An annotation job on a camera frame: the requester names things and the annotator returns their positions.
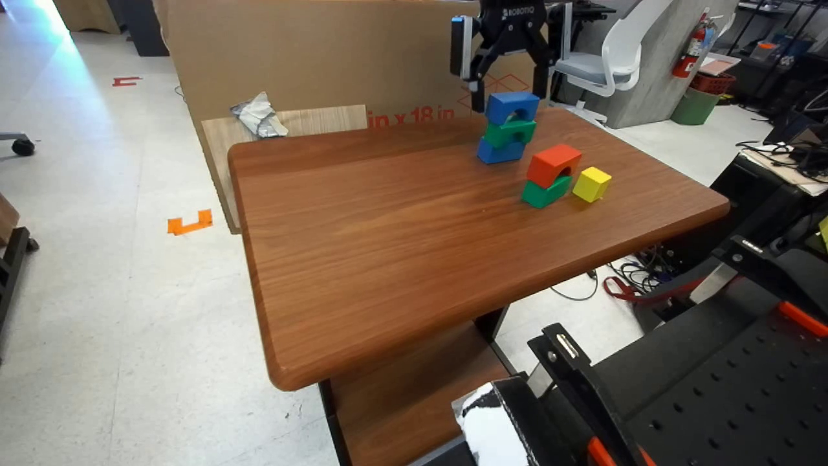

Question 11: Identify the yellow cube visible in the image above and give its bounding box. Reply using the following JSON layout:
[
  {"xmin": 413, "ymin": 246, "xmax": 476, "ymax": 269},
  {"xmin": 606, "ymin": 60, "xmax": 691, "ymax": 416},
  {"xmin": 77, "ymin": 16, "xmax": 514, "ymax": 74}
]
[{"xmin": 572, "ymin": 166, "xmax": 616, "ymax": 207}]

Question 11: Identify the crumpled white cloth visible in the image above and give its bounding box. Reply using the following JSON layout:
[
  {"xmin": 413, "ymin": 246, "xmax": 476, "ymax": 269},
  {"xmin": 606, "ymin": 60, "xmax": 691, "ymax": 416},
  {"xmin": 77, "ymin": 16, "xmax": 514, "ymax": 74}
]
[{"xmin": 227, "ymin": 89, "xmax": 291, "ymax": 141}]

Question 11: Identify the grey and white office chair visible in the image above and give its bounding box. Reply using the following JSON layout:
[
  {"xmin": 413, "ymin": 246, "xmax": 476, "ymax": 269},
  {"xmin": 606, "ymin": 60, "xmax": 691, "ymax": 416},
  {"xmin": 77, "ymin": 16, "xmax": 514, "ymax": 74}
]
[{"xmin": 551, "ymin": 0, "xmax": 677, "ymax": 102}]

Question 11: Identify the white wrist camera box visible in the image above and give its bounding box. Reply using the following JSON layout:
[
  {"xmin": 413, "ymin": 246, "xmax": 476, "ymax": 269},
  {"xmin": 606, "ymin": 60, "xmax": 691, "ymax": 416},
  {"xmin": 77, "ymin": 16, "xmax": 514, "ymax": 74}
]
[{"xmin": 448, "ymin": 12, "xmax": 476, "ymax": 82}]

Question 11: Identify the white side desk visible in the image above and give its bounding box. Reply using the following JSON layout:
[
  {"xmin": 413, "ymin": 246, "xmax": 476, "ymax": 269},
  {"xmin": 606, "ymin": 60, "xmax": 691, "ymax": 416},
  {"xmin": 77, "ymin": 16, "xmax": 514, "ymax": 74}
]
[{"xmin": 734, "ymin": 139, "xmax": 828, "ymax": 202}]

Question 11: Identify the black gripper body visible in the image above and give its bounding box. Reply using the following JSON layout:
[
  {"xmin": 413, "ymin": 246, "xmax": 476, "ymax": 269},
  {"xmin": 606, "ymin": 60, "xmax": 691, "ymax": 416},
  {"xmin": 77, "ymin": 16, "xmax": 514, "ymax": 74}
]
[{"xmin": 474, "ymin": 0, "xmax": 555, "ymax": 51}]

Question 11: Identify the dark cart frame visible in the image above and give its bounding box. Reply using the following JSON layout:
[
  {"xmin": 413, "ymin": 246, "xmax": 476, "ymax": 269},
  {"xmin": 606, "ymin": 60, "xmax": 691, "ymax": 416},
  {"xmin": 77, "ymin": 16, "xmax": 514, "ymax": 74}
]
[{"xmin": 0, "ymin": 192, "xmax": 40, "ymax": 365}]

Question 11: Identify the red fire extinguisher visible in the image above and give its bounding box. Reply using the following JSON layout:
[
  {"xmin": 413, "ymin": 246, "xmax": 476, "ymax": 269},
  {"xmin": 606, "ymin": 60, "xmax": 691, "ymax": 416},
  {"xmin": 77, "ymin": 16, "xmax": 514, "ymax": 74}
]
[{"xmin": 670, "ymin": 10, "xmax": 725, "ymax": 79}]

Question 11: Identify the black clamp with orange handle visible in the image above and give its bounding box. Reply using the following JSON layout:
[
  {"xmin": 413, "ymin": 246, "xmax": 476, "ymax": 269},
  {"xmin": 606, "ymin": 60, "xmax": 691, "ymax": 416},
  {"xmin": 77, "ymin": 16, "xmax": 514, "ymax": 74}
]
[
  {"xmin": 525, "ymin": 320, "xmax": 660, "ymax": 466},
  {"xmin": 637, "ymin": 233, "xmax": 828, "ymax": 342}
]

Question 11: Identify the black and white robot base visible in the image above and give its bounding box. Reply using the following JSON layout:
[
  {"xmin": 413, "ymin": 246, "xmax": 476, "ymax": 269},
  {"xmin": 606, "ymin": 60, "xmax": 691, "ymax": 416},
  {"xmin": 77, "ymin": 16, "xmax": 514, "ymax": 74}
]
[{"xmin": 450, "ymin": 374, "xmax": 563, "ymax": 466}]

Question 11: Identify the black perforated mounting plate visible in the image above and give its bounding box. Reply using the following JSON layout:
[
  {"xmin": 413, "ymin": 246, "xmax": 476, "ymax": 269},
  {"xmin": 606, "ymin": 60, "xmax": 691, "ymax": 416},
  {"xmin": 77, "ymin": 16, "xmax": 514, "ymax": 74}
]
[{"xmin": 593, "ymin": 246, "xmax": 828, "ymax": 466}]

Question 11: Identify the black chair caster wheel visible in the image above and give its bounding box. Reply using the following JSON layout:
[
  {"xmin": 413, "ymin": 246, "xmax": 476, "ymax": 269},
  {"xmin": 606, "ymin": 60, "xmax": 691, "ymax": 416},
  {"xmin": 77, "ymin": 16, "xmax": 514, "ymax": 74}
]
[{"xmin": 0, "ymin": 131, "xmax": 39, "ymax": 161}]

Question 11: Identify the large cardboard sheet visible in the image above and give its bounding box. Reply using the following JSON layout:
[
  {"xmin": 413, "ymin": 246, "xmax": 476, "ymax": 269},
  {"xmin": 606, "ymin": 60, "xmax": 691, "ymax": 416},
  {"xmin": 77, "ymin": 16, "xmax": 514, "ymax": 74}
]
[{"xmin": 158, "ymin": 0, "xmax": 566, "ymax": 133}]

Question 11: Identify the green bin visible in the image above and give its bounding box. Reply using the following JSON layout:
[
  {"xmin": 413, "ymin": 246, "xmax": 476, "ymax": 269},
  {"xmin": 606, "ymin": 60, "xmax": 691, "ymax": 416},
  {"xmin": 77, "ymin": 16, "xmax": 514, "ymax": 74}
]
[{"xmin": 666, "ymin": 88, "xmax": 720, "ymax": 130}]

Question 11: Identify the blue block under green arch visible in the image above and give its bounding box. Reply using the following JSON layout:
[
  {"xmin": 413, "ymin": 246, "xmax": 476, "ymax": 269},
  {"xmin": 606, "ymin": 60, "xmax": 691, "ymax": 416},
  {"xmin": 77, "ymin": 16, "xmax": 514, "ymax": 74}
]
[{"xmin": 474, "ymin": 137, "xmax": 528, "ymax": 168}]

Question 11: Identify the red floor cable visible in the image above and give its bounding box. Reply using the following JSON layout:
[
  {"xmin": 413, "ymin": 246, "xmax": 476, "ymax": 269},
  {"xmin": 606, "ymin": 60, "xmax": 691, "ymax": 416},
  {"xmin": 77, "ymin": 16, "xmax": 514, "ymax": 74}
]
[{"xmin": 599, "ymin": 271, "xmax": 660, "ymax": 304}]

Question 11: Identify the green block under red arch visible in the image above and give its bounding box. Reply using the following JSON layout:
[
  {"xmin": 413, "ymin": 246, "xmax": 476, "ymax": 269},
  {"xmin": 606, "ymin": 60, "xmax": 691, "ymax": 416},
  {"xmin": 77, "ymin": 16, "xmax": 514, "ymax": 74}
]
[{"xmin": 516, "ymin": 174, "xmax": 575, "ymax": 210}]

